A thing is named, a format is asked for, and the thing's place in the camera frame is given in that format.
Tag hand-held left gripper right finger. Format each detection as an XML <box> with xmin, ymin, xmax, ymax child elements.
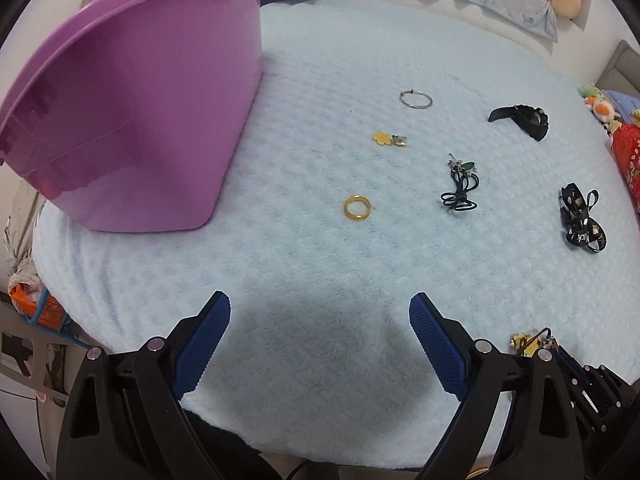
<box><xmin>408</xmin><ymin>292</ymin><xmax>585</xmax><ymax>480</ymax></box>

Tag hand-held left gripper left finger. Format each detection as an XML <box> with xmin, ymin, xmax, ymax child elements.
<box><xmin>56</xmin><ymin>290</ymin><xmax>232</xmax><ymax>480</ymax></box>

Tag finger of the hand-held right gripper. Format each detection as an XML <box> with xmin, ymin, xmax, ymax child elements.
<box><xmin>554</xmin><ymin>344</ymin><xmax>590</xmax><ymax>385</ymax></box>
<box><xmin>567</xmin><ymin>367</ymin><xmax>610</xmax><ymax>413</ymax></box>

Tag yellow keychain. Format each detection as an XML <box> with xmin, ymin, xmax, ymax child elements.
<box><xmin>509</xmin><ymin>327</ymin><xmax>560</xmax><ymax>359</ymax></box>

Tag black printed lanyard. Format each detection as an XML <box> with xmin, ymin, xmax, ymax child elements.
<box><xmin>554</xmin><ymin>182</ymin><xmax>610</xmax><ymax>255</ymax></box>

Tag black cord with charms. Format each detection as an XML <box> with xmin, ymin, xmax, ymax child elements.
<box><xmin>439</xmin><ymin>152</ymin><xmax>481</xmax><ymax>214</ymax></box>

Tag yellow flower charm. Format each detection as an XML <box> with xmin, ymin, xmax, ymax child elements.
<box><xmin>371</xmin><ymin>131</ymin><xmax>409</xmax><ymax>150</ymax></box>

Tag purple plastic basin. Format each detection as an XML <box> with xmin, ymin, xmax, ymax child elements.
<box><xmin>0</xmin><ymin>0</ymin><xmax>271</xmax><ymax>234</ymax></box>

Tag light blue fleece blanket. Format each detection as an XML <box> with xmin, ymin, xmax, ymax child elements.
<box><xmin>32</xmin><ymin>0</ymin><xmax>640</xmax><ymax>472</ymax></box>

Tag orange basket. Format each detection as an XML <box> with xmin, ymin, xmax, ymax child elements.
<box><xmin>12</xmin><ymin>282</ymin><xmax>70</xmax><ymax>335</ymax></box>

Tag beige cloth pile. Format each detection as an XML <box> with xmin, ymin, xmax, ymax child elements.
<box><xmin>4</xmin><ymin>180</ymin><xmax>47</xmax><ymax>287</ymax></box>

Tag red patterned cloth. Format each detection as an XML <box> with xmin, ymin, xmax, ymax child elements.
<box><xmin>610</xmin><ymin>122</ymin><xmax>640</xmax><ymax>197</ymax></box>

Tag black wrist watch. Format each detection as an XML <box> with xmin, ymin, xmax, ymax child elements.
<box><xmin>488</xmin><ymin>104</ymin><xmax>550</xmax><ymax>142</ymax></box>

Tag small colourful plush toys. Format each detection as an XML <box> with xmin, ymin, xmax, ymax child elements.
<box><xmin>577</xmin><ymin>82</ymin><xmax>640</xmax><ymax>136</ymax></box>

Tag grey headboard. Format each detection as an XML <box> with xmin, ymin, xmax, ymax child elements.
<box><xmin>595</xmin><ymin>40</ymin><xmax>640</xmax><ymax>106</ymax></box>

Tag yellow bangle ring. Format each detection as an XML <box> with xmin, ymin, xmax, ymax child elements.
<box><xmin>342</xmin><ymin>193</ymin><xmax>374</xmax><ymax>222</ymax></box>

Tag silver hoop ring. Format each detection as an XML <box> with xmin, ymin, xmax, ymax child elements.
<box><xmin>399</xmin><ymin>89</ymin><xmax>434</xmax><ymax>110</ymax></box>

